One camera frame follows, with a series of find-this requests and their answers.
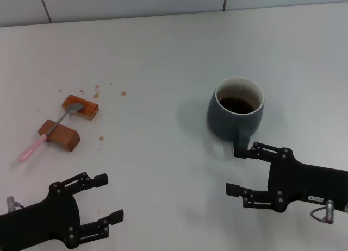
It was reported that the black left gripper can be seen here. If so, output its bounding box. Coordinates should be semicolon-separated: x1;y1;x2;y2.
0;171;125;249

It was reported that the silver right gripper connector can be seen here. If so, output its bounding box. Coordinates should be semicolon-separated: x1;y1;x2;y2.
325;199;335;224

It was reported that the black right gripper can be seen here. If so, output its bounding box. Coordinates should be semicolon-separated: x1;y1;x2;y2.
225;141;348;214

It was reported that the dark coffee liquid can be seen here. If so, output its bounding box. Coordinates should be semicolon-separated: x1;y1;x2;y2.
219;97;258;115

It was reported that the grey ceramic cup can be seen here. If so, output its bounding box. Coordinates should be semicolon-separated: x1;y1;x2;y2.
207;76;265;157

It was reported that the brown wooden spoon rest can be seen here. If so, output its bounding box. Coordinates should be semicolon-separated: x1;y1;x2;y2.
38;118;81;153

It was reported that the grey right gripper cable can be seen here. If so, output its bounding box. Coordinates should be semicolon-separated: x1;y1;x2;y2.
310;207;327;223

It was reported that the pink handled metal spoon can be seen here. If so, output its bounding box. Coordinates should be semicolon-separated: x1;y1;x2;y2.
18;103;84;162

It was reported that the glossy orange wooden block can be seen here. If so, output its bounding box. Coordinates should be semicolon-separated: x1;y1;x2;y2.
61;94;100;121

